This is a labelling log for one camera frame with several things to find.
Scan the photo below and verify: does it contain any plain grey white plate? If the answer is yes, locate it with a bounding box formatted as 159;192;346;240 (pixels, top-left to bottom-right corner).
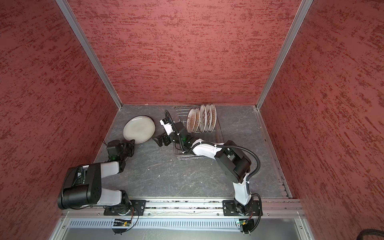
123;116;156;144

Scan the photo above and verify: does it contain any small red patterned plate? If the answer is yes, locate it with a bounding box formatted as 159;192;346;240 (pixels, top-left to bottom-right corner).
186;108;196;133

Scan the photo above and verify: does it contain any floral white plate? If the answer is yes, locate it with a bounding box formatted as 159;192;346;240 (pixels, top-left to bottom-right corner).
199;104;207;133

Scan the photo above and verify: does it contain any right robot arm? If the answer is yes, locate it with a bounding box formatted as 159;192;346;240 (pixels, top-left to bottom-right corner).
153;132;253;216

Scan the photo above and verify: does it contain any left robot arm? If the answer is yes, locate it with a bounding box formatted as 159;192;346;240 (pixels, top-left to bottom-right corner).
58;140;135;215

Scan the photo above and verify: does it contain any left circuit board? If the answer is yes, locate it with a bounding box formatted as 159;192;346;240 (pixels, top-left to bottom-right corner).
113;219;132;228

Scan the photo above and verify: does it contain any circuit board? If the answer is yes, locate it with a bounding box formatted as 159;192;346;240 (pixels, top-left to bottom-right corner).
237;219;255;234
113;219;132;228

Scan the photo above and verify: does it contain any right circuit board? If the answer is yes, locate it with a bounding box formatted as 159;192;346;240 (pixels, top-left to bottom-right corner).
237;219;255;234

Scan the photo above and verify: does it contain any wire dish rack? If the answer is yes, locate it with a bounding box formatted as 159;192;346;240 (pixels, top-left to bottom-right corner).
173;105;224;160

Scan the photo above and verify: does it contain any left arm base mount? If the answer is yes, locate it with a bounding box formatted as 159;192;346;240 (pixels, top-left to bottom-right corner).
104;200;147;217

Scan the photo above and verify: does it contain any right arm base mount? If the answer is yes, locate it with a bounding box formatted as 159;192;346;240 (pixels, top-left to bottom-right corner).
222;200;263;217

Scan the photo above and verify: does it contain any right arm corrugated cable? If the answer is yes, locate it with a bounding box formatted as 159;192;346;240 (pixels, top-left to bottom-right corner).
164;110;263;211

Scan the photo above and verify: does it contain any left aluminium corner post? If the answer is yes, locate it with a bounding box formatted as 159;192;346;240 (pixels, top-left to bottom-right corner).
56;0;123;110

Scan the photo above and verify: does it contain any aluminium corner post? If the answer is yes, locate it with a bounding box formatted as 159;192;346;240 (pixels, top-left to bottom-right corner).
256;0;313;111
56;0;123;110

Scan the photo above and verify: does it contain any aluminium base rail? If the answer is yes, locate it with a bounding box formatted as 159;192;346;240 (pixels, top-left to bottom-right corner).
64;197;305;218

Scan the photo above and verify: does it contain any right aluminium corner post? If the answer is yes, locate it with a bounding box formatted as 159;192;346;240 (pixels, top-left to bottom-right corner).
256;0;313;111

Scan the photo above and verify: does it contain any black cable bottom right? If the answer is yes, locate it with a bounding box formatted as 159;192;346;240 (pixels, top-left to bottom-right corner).
356;229;384;240

